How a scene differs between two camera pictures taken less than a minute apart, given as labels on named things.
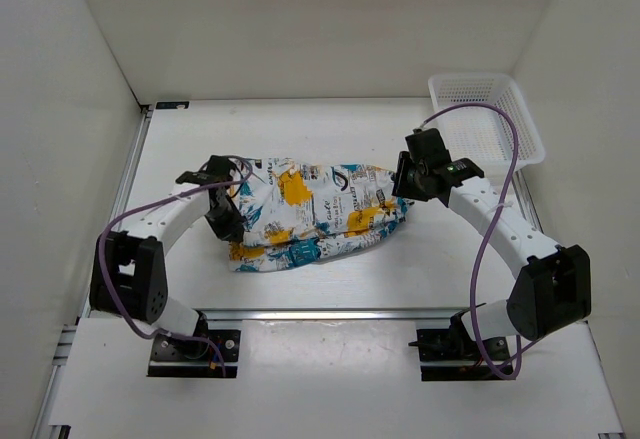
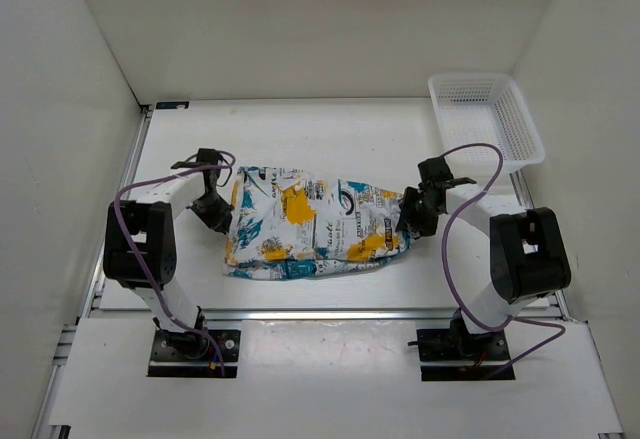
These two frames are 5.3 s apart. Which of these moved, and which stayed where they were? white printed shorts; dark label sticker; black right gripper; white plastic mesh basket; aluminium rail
Moved: black right gripper; white printed shorts
Stayed: dark label sticker; white plastic mesh basket; aluminium rail
